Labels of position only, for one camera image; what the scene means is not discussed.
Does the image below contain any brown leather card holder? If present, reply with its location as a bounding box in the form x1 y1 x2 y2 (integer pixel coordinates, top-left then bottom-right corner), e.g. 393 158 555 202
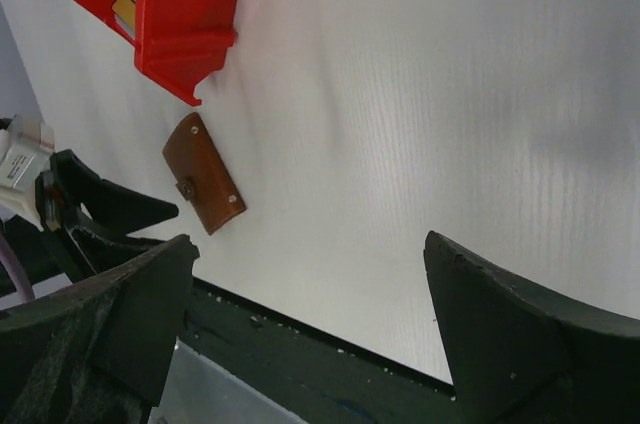
162 112 246 235

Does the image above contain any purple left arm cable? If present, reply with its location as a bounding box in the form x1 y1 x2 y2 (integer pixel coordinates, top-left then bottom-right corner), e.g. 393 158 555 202
0 236 34 303

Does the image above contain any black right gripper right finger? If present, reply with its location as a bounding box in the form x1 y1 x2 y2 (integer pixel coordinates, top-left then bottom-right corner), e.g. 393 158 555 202
424 231 639 423

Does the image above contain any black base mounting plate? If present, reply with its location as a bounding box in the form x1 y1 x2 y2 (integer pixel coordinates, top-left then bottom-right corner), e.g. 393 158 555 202
179 279 464 423

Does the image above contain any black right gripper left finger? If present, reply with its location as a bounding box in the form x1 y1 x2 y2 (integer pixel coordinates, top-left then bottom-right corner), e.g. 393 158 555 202
1 235 199 423

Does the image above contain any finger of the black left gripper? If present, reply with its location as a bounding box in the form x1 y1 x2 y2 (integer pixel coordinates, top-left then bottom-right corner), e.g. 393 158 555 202
50 149 179 234
41 213 163 283

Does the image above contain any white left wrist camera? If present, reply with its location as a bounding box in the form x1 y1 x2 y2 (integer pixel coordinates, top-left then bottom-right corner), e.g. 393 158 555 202
1 115 55 231

